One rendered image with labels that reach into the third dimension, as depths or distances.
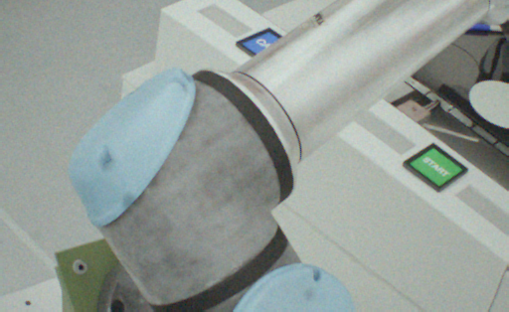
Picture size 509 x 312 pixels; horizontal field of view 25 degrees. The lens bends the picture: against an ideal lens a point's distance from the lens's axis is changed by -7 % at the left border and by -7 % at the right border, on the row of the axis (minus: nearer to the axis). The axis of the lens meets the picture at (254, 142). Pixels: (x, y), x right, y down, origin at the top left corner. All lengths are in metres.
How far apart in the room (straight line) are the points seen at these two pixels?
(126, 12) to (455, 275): 2.04
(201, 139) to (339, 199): 0.53
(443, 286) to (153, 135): 0.56
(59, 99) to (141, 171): 2.06
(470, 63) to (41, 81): 1.54
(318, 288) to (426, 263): 0.45
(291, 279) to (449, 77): 0.75
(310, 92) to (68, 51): 2.17
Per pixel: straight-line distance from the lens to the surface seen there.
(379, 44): 0.94
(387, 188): 1.30
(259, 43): 1.43
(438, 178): 1.30
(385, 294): 1.38
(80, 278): 1.04
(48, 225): 2.55
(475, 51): 1.64
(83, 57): 3.03
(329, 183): 1.37
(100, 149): 0.84
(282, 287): 0.86
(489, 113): 1.53
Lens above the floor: 1.77
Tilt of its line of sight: 39 degrees down
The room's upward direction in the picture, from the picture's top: 10 degrees clockwise
